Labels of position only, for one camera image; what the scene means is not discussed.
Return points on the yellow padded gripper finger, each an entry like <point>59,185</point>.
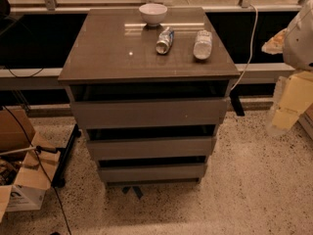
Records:
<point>292,96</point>

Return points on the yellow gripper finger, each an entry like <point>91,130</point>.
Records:
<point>275,44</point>

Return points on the grey top drawer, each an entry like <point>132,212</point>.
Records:
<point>149,113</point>

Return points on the grey drawer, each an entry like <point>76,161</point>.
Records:
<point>152,148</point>
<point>149,113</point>
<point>153,173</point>

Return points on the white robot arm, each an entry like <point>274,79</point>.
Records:
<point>298,45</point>

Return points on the grey drawer cabinet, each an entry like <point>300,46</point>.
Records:
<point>114,59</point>

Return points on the grey bottom drawer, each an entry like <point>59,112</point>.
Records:
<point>153,173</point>

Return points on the grey middle drawer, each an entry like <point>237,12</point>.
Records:
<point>152,148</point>

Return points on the open cardboard box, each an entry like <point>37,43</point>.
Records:
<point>28,163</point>

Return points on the white plastic bottle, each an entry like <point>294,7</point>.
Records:
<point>203,45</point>

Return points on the crushed silver blue can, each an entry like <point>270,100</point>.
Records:
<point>165,41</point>

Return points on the white ceramic bowl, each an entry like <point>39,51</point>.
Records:
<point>153,14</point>

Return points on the black stand base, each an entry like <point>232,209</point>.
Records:
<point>59,177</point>

